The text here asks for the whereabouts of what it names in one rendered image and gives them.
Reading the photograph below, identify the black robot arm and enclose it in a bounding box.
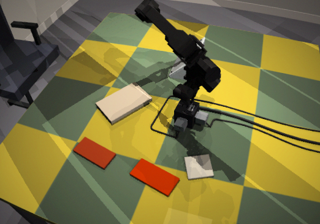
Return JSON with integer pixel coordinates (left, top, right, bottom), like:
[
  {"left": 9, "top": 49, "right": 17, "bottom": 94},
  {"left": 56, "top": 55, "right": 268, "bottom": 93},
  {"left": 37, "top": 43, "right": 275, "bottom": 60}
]
[{"left": 134, "top": 0, "right": 221, "bottom": 93}]

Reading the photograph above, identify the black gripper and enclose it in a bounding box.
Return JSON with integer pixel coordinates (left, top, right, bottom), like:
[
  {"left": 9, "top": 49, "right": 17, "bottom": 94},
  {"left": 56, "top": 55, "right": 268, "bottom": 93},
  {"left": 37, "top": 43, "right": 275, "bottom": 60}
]
[{"left": 173, "top": 66, "right": 201, "bottom": 102}]

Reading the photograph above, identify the red flat rectangular block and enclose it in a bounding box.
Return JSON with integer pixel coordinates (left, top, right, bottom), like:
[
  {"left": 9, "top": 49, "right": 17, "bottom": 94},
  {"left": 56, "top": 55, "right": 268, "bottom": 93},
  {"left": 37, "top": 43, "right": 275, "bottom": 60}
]
[
  {"left": 73, "top": 137, "right": 116, "bottom": 169},
  {"left": 130, "top": 158, "right": 180, "bottom": 196}
]

